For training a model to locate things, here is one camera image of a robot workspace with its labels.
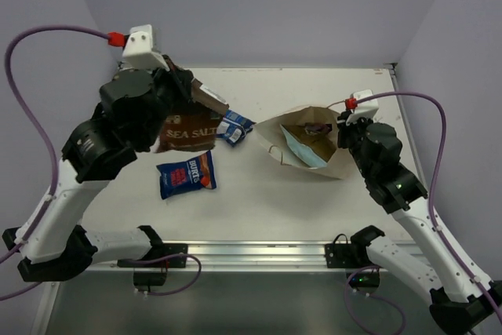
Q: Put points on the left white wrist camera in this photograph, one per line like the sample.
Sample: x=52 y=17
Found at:
x=141 y=50

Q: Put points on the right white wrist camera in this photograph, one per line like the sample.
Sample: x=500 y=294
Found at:
x=360 y=105

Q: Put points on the purple snack packet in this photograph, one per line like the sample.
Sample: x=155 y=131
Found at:
x=317 y=128

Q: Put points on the blue snack packet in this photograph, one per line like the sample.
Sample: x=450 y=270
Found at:
x=233 y=128

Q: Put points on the left black base bracket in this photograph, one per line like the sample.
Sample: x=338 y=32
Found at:
x=154 y=275

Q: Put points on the black base bracket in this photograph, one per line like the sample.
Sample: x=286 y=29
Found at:
x=350 y=253
x=154 y=275

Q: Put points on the dark brown snack bag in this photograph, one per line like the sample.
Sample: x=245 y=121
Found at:
x=192 y=126

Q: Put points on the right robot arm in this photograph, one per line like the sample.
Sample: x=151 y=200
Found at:
x=458 y=293

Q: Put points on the right black base bracket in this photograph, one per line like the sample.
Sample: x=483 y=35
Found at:
x=350 y=253

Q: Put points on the aluminium mounting rail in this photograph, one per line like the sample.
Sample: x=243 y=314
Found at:
x=258 y=256

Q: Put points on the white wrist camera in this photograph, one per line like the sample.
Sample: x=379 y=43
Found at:
x=360 y=105
x=141 y=50

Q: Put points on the blue Burts crisps bag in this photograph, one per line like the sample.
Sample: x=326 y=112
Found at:
x=194 y=174

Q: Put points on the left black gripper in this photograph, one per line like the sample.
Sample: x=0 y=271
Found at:
x=180 y=81

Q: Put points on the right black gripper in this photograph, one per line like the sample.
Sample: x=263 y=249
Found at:
x=345 y=129

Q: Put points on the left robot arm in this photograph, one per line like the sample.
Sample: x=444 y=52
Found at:
x=127 y=121

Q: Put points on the olive brown snack bag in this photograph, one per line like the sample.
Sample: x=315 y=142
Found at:
x=313 y=150

